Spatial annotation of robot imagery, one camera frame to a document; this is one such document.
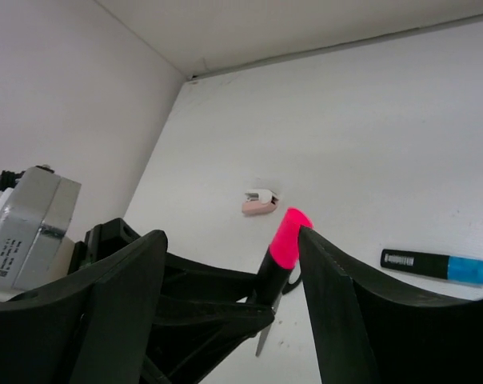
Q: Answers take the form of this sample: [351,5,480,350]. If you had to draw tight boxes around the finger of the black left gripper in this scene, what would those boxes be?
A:
[139,253,274,383]

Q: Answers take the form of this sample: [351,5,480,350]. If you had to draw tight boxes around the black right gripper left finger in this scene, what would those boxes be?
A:
[0,230,168,383]

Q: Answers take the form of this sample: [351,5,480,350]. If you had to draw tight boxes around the pink black highlighter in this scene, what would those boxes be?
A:
[247,207,313,306]

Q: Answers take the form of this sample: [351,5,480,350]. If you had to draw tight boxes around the black handled scissors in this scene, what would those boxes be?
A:
[255,272,302,358]

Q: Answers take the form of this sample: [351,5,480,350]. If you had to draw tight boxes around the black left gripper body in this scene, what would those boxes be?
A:
[67,218,141,275]

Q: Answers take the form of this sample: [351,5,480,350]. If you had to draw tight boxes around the pink white stapler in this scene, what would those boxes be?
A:
[241,188,280,216]

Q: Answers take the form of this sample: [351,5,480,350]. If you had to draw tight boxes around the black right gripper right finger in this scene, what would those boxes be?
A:
[298,228,483,383]

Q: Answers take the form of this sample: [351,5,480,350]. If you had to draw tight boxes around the blue black highlighter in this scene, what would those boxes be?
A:
[380,249,483,286]

